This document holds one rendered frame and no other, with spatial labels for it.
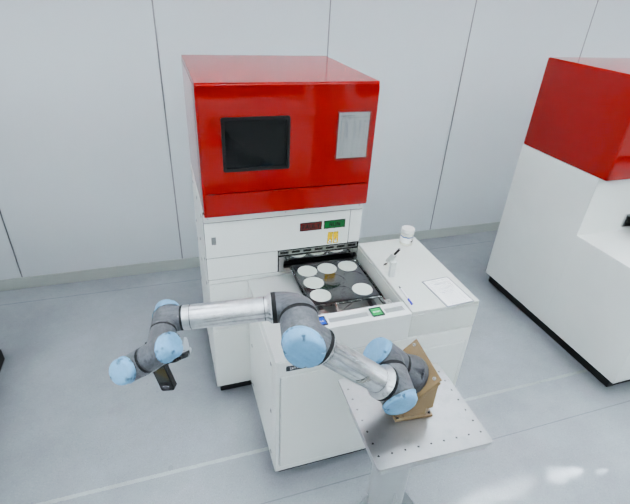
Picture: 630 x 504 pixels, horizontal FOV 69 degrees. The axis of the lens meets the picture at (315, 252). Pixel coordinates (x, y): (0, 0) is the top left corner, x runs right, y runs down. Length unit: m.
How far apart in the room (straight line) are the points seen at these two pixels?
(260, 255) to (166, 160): 1.54
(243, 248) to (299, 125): 0.67
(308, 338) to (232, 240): 1.14
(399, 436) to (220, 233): 1.21
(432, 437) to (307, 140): 1.31
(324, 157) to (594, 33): 3.41
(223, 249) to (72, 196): 1.76
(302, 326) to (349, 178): 1.14
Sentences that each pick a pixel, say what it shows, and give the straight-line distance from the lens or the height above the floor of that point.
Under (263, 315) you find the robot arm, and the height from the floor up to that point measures 1.33.
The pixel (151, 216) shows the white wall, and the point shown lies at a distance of 3.83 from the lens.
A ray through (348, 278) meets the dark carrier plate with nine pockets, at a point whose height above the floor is 0.90.
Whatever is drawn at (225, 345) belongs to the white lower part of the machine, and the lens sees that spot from 2.66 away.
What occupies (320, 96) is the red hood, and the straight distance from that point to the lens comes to 2.07.
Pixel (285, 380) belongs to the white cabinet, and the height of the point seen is 0.71.
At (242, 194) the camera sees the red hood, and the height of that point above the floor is 1.33.
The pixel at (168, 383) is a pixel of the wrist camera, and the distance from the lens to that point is 1.54.
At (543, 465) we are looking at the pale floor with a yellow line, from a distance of 2.98.
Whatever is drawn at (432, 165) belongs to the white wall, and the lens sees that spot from 4.39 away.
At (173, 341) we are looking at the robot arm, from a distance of 1.31.
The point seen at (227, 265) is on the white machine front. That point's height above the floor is 0.92.
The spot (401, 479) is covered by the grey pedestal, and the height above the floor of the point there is 0.42.
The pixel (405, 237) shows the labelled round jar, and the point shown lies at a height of 1.02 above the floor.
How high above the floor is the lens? 2.18
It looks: 31 degrees down
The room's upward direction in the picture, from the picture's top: 3 degrees clockwise
